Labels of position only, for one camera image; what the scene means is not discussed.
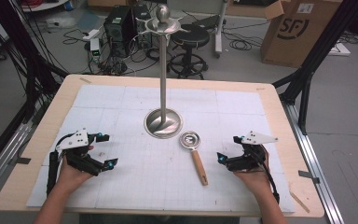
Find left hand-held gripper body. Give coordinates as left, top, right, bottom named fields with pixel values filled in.
left=55, top=128, right=105, bottom=177

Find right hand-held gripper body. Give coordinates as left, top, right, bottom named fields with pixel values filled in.
left=227, top=130, right=280, bottom=173

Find person's right hand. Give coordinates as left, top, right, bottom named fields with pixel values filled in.
left=232, top=145, right=273, bottom=196

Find person's left hand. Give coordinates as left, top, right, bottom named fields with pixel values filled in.
left=56, top=145, right=95, bottom=189

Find white grid mat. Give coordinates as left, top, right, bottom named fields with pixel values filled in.
left=25, top=84, right=296, bottom=215

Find black tape piece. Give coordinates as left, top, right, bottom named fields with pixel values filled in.
left=15, top=156, right=33, bottom=165
left=297, top=169, right=321, bottom=185

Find metal hook stand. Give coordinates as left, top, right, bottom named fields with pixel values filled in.
left=135, top=4, right=190, bottom=140

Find thin wooden stick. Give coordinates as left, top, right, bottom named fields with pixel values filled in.
left=288, top=189, right=311, bottom=215

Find white device with green display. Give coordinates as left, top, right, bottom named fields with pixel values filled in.
left=89, top=37, right=103, bottom=63

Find white power strip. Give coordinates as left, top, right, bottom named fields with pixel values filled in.
left=81, top=28, right=103, bottom=42

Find black computer tower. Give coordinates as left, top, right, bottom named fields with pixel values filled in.
left=103, top=5, right=135, bottom=59
left=132, top=3, right=154, bottom=49

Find black round stool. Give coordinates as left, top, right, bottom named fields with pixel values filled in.
left=167, top=23, right=212, bottom=80

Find brown cardboard box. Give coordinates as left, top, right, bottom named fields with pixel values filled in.
left=259, top=0, right=345, bottom=69

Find white flat device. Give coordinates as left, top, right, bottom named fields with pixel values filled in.
left=326, top=41, right=352, bottom=58

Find metal strainer with wooden handle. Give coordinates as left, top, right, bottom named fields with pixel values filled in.
left=179, top=131, right=210, bottom=188

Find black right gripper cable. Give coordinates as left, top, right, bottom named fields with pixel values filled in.
left=251, top=146, right=282, bottom=205

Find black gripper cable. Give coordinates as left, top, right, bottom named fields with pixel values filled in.
left=251, top=146, right=282, bottom=205
left=46, top=133, right=76, bottom=198

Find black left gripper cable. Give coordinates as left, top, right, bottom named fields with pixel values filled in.
left=46, top=133, right=76, bottom=198

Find aluminium rail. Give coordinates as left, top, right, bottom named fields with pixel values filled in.
left=0, top=121, right=34, bottom=204
left=282, top=102, right=345, bottom=224

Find black frame struts with cables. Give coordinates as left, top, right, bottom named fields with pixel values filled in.
left=0, top=0, right=70, bottom=125

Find black floor cables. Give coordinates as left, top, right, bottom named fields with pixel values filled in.
left=222, top=18, right=269, bottom=52

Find white stand post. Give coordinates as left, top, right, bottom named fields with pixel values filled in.
left=213, top=0, right=229, bottom=59

